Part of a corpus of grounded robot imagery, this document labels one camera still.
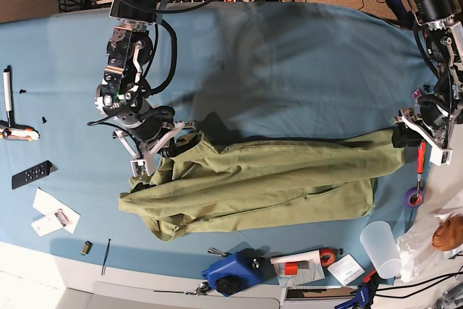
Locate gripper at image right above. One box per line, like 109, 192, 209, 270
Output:
391, 95, 458, 166

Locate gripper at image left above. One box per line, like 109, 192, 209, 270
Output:
114, 106, 197, 177

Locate olive green t-shirt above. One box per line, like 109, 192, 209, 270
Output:
119, 130, 404, 242

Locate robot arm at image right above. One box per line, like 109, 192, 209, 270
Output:
164, 0, 462, 165

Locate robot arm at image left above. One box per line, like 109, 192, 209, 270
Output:
95, 3, 428, 176

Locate purple tube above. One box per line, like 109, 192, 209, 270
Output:
412, 88, 422, 101

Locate purple tape roll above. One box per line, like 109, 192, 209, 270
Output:
404, 187, 425, 208

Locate translucent plastic cup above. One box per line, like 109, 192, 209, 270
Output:
360, 221, 402, 279

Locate brown bread roll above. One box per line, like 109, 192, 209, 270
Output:
432, 215, 462, 251

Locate blue table cloth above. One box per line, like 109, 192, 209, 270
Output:
1, 3, 434, 279

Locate white plastic bag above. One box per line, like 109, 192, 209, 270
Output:
396, 192, 462, 283

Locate black orange clamp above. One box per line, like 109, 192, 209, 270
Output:
384, 0, 415, 29

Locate white paper sheet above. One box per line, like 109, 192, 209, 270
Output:
33, 188, 80, 234

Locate white card with clip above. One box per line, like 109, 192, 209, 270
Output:
31, 209, 72, 237

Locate black tweezers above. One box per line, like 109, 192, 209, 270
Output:
101, 238, 111, 276

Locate blue plastic device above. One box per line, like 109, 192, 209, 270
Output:
201, 247, 264, 297

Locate orange tape roll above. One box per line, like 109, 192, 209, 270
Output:
319, 247, 337, 268

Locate black remote control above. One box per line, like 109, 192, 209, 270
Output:
12, 161, 57, 190

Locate white booklet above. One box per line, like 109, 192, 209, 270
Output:
327, 254, 365, 286

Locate white paper roll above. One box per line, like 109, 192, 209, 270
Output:
270, 250, 320, 264

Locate blue clamp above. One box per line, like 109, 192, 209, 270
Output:
334, 270, 381, 309

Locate printed paper sheet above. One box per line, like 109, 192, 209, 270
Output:
273, 261, 325, 288

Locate orange white utility knife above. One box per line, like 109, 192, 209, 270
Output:
1, 111, 40, 141

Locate orange block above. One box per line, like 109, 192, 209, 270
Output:
284, 262, 298, 276

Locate white marker pen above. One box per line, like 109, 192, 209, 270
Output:
3, 66, 13, 112

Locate orange handled screwdriver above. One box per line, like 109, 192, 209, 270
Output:
417, 140, 426, 192

